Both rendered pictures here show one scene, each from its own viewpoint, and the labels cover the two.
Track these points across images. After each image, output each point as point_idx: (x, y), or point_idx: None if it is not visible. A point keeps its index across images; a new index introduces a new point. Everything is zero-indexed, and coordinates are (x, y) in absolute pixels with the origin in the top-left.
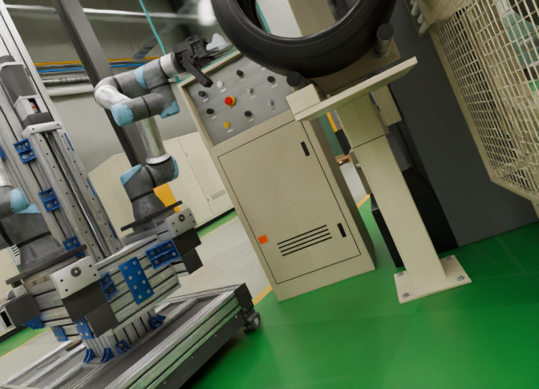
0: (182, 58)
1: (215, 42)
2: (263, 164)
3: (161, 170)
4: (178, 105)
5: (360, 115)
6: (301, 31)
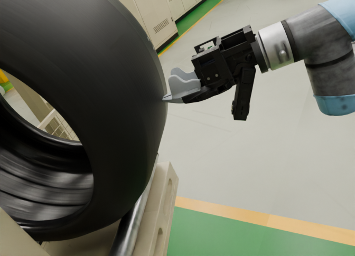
0: (251, 54)
1: (183, 77)
2: None
3: None
4: (320, 105)
5: None
6: (11, 222)
